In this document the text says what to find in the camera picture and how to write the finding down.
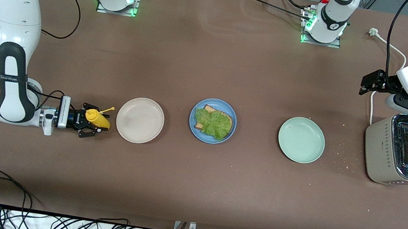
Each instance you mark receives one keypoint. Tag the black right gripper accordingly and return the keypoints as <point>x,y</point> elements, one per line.
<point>76,117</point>

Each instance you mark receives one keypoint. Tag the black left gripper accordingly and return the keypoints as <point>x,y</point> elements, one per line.
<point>381,82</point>

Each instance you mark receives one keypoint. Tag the beige silver toaster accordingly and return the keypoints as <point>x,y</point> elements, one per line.
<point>378,153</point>

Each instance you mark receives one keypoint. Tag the brown bread slice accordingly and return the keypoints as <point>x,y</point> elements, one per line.
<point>209,108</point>

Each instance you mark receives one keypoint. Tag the green lettuce leaf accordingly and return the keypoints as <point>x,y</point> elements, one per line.
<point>212,125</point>

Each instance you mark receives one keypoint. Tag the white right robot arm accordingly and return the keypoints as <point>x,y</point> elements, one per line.
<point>17,7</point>

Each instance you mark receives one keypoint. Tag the light green round plate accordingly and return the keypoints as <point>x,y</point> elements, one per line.
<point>301,140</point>

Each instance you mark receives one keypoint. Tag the yellow mustard squeeze bottle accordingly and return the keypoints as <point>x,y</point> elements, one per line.
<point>99,119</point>

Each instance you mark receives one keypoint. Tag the blue round plate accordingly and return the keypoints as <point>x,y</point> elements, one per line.
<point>224,139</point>

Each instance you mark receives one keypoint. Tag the beige round plate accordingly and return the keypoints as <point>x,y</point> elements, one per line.
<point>140,120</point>

